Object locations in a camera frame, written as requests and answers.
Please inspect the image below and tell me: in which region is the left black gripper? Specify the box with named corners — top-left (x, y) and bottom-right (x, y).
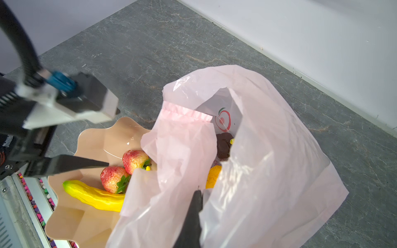
top-left (1, 76), bottom-right (109, 180)

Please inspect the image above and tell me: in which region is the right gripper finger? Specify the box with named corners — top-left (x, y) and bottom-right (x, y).
top-left (173, 190), bottom-right (203, 248)

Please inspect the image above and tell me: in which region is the long yellow banana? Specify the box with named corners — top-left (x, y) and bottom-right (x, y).
top-left (62, 180), bottom-right (125, 212)

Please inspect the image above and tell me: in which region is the red strawberry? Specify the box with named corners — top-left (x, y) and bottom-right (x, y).
top-left (100, 166), bottom-right (131, 194)
top-left (122, 150), bottom-right (152, 175)

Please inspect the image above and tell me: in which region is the dark purple plum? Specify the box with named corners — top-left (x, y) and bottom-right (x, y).
top-left (216, 132), bottom-right (234, 161)

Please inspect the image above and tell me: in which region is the pink plastic bag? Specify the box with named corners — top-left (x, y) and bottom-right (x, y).
top-left (106, 65), bottom-right (348, 248)

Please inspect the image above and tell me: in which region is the beige scalloped fruit bowl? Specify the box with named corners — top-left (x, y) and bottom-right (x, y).
top-left (45, 117), bottom-right (149, 248)

